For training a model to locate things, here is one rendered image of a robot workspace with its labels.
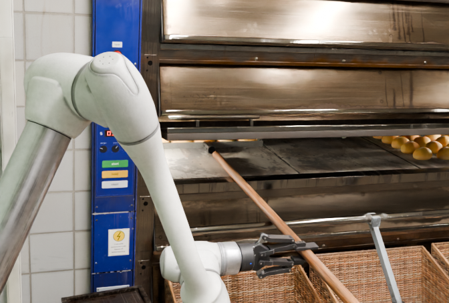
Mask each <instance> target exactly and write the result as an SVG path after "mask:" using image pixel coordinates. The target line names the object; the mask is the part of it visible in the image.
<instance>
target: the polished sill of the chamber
mask: <svg viewBox="0 0 449 303"><path fill-rule="evenodd" d="M241 177H242V178H243V179H244V180H245V181H246V182H247V183H248V184H249V185H250V186H251V187H252V188H253V189H254V190H265V189H290V188H304V187H328V186H342V185H367V184H381V183H406V182H419V181H445V180H449V167H440V168H424V169H394V170H378V171H348V172H332V173H301V174H286V175H255V176H241ZM173 181H174V184H175V187H176V190H177V193H178V194H187V193H213V192H226V191H243V190H242V189H241V188H240V187H239V186H238V184H237V183H236V182H235V181H234V180H233V178H232V177H210V178H194V179H173Z"/></svg>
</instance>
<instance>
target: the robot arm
mask: <svg viewBox="0 0 449 303"><path fill-rule="evenodd" d="M23 86H24V90H25V95H26V104H25V119H26V120H27V123H26V125H25V128H24V129H23V132H22V133H21V136H20V137H19V140H18V142H17V144H16V146H15V148H14V150H13V153H12V155H11V157H10V159H9V161H8V163H7V166H6V167H5V170H4V171H3V174H2V175H1V178H0V295H1V293H2V291H3V289H4V287H5V285H6V282H7V280H8V278H9V275H10V273H11V271H12V269H13V266H14V265H15V262H16V260H17V258H18V256H19V253H20V251H21V249H22V247H23V244H24V243H25V240H26V238H27V236H28V234H29V231H30V229H31V227H32V225H33V222H34V221H35V218H36V216H37V214H38V212H39V209H40V207H41V205H42V203H43V200H44V199H45V196H46V194H47V192H48V189H49V187H50V185H51V182H52V181H53V178H54V177H55V174H56V172H57V170H58V167H59V165H60V163H61V160H62V158H63V156H64V154H65V152H66V150H67V148H68V145H69V143H70V141H71V139H75V138H77V137H78V136H79V135H80V134H81V133H82V132H83V131H84V130H85V129H86V127H87V126H88V125H89V124H90V123H91V122H95V123H96V124H99V125H100V126H103V127H104V128H109V129H110V130H111V132H112V134H113V135H114V137H115V138H116V140H117V141H118V143H119V144H120V146H121V147H122V148H123V149H124V150H125V151H126V153H127V154H128V156H129V157H130V158H131V159H132V160H133V162H134V164H135V165H136V166H137V168H138V170H139V171H140V173H141V175H142V177H143V179H144V181H145V183H146V186H147V188H148V190H149V193H150V196H151V198H152V200H153V203H154V206H155V208H156V210H157V213H158V216H159V218H160V221H161V223H162V226H163V228H164V231H165V233H166V236H167V238H168V241H169V244H170V246H168V247H166V248H164V250H163V251H162V253H161V256H160V271H161V274H162V277H163V278H165V279H167V280H169V281H171V282H180V285H181V289H180V296H181V298H182V303H231V302H230V299H229V294H228V292H227V289H226V286H225V284H224V282H223V281H222V280H221V278H220V277H221V276H230V275H237V274H238V273H239V272H245V271H251V270H254V271H256V275H257V276H258V277H259V279H263V278H265V277H266V276H272V275H276V274H284V273H287V272H291V268H292V267H293V266H294V265H303V264H304V262H306V261H305V259H304V258H303V257H302V256H301V255H298V256H291V259H290V258H270V257H269V256H270V255H271V254H274V253H276V252H279V251H285V250H288V249H294V250H295V251H303V250H311V249H318V248H319V246H318V245H317V244H316V243H315V242H310V243H305V242H304V241H295V239H294V238H293V237H292V236H291V235H267V234H266V233H260V236H261V237H260V238H259V240H258V241H256V242H255V243H238V244H236V243H235V242H234V241H230V242H217V243H211V242H207V241H194V239H193V236H192V234H191V231H190V228H189V225H188V222H187V219H186V216H185V214H184V210H183V208H182V204H181V202H180V198H179V196H178V193H177V190H176V187H175V184H174V181H173V179H172V175H171V173H170V170H169V168H168V163H167V161H166V157H165V154H164V148H163V144H162V137H161V132H160V124H159V121H158V117H157V114H156V109H155V105H154V102H153V100H152V97H151V95H150V93H149V90H148V88H147V86H146V84H145V82H144V80H143V78H142V76H141V75H140V73H139V71H138V70H137V69H136V67H135V66H134V65H133V64H132V63H131V62H130V61H129V60H128V59H127V58H126V57H125V56H123V55H122V54H120V53H117V52H105V53H102V54H99V55H97V56H96V57H91V56H85V55H81V54H71V53H54V54H48V55H46V56H43V57H40V58H38V59H37V60H35V61H34V62H32V63H31V64H30V66H29V67H28V68H27V70H26V72H25V75H24V79H23ZM267 242H280V243H278V244H275V245H263V243H267ZM272 265H276V266H274V267H270V268H263V267H264V266H272ZM261 268H263V269H261Z"/></svg>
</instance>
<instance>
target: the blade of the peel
mask: <svg viewBox="0 0 449 303"><path fill-rule="evenodd" d="M211 143H213V145H215V148H225V147H252V146H263V140H258V141H227V142H211ZM162 144H163V148H164V149H173V148H203V142H171V141H170V142H167V143H162Z"/></svg>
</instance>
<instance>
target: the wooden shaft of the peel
mask: <svg viewBox="0 0 449 303"><path fill-rule="evenodd" d="M212 156H213V157H214V158H215V159H216V161H217V162H218V163H219V164H220V165H221V167H222V168H223V169H224V170H225V171H226V172H227V173H228V174H229V175H230V176H231V177H232V178H233V180H234V181H235V182H236V183H237V184H238V186H239V187H240V188H241V189H242V190H243V191H244V192H245V193H246V194H247V195H248V196H249V198H250V199H251V200H252V201H253V202H254V203H255V205H256V206H257V207H258V208H259V209H260V210H261V211H262V212H263V213H264V214H265V215H266V217H267V218H268V219H269V220H270V221H271V222H272V224H273V225H274V226H275V227H276V228H277V229H278V230H279V231H280V232H281V233H282V234H283V235H291V236H292V237H293V238H294V239H295V241H301V240H300V239H299V238H298V236H297V235H296V234H295V233H294V232H293V231H292V230H291V229H290V228H289V227H288V226H287V224H286V223H285V222H284V221H283V220H282V219H281V218H280V217H279V216H278V215H277V214H276V213H275V212H274V211H273V210H272V209H271V208H270V207H269V206H268V205H267V204H266V203H265V201H264V200H263V199H262V198H261V197H260V196H259V195H258V194H257V193H256V192H255V191H254V189H253V188H252V187H251V186H250V185H249V184H248V183H247V182H246V181H245V180H244V179H243V178H242V177H241V176H240V175H239V174H238V173H237V172H236V171H235V170H234V169H233V168H232V167H231V165H230V164H229V163H228V162H227V161H226V160H225V159H224V158H223V157H222V156H221V155H220V153H219V152H217V151H214V152H213V154H212ZM298 252H299V253H300V255H301V256H302V257H303V258H304V259H305V261H306V262H307V263H308V264H309V265H310V266H311V267H312V268H313V269H314V270H315V271H316V272H317V274H318V275H319V276H320V277H321V278H322V280H323V281H324V282H325V283H326V284H327V285H328V286H329V287H330V288H331V289H332V290H333V292H334V293H335V294H336V295H337V296H338V297H339V299H340V300H341V301H342V302H343V303H360V302H359V301H358V300H357V299H356V298H355V297H354V296H353V294H352V293H351V292H350V291H349V290H348V289H347V288H346V287H345V286H344V285H343V284H342V283H341V282H340V281H339V280H338V279H337V278H336V277H335V276H334V275H333V274H332V273H331V271H330V270H329V269H328V268H327V267H326V266H325V265H324V264H323V263H322V262H321V261H320V259H319V258H318V257H317V256H316V255H315V254H314V253H313V252H312V251H311V250H303V251H298Z"/></svg>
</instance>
